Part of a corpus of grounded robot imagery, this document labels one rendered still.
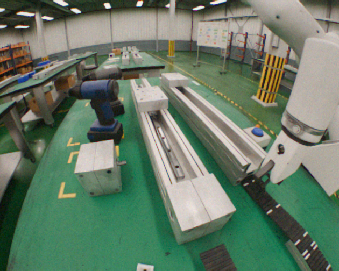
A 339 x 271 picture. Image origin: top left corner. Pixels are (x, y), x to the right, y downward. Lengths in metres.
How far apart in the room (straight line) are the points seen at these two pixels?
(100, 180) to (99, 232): 0.12
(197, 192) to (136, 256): 0.18
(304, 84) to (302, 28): 0.13
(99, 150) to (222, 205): 0.29
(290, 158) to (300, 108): 0.09
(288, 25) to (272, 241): 0.44
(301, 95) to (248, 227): 0.29
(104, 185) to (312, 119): 0.42
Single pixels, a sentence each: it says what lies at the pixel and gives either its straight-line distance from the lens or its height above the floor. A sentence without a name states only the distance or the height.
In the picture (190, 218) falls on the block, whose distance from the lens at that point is 0.25.
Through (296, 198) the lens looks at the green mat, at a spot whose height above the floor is 0.78.
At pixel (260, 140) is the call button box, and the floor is 0.84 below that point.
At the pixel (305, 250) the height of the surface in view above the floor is 0.81.
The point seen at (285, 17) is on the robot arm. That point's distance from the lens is 0.32.
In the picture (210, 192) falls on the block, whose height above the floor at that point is 0.87.
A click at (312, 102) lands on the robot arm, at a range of 0.26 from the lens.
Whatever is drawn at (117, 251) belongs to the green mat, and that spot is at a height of 0.78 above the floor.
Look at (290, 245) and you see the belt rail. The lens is 0.42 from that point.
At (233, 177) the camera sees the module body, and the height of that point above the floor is 0.81.
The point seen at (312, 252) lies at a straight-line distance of 0.42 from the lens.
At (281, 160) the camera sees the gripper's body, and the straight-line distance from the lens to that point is 0.30.
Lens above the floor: 1.10
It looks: 36 degrees down
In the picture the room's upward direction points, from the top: 1 degrees clockwise
